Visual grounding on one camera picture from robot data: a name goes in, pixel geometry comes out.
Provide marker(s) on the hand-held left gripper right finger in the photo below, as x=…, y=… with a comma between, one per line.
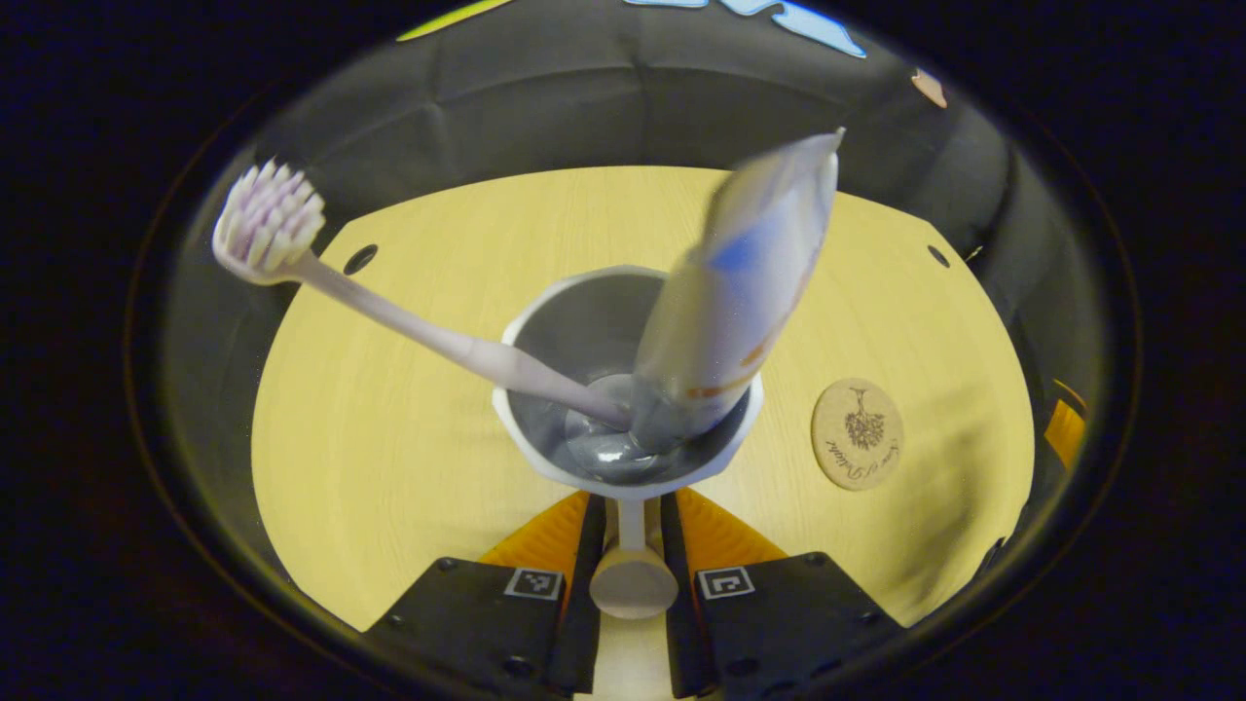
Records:
x=681, y=604

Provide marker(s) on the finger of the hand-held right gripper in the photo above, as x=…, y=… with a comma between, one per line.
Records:
x=1064, y=428

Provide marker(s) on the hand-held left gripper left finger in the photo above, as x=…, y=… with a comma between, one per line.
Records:
x=579, y=604

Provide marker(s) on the round cork coaster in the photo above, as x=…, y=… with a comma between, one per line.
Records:
x=857, y=433

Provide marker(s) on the white toothpaste tube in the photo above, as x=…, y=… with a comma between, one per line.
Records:
x=740, y=292

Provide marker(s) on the white toothbrush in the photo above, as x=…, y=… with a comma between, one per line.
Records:
x=409, y=326

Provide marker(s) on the black backdrop cloth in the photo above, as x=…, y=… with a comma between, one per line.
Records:
x=545, y=107

